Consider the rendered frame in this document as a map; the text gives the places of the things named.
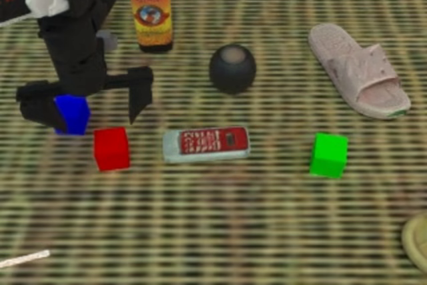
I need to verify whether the red and silver mobile phone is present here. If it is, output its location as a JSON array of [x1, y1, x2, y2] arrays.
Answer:
[[161, 125, 251, 164]]

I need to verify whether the olive green round plate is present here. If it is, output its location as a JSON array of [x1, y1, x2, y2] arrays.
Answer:
[[401, 211, 427, 270]]

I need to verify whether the round black speaker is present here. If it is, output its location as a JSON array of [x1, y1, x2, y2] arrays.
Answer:
[[208, 42, 258, 95]]

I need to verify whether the pink slide sandal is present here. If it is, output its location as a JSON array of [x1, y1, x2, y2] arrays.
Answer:
[[307, 23, 412, 120]]

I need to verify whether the red cube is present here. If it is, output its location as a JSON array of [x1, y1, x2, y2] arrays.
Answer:
[[93, 126, 131, 172]]

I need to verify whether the green cube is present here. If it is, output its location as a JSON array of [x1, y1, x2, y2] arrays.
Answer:
[[308, 131, 349, 180]]

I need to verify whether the white stick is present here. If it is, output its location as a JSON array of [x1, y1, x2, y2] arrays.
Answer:
[[0, 249, 51, 270]]

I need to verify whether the orange label sauce bottle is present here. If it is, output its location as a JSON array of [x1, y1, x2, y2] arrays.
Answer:
[[126, 0, 174, 54]]

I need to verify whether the blue cube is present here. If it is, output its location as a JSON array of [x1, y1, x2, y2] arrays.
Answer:
[[53, 93, 91, 136]]

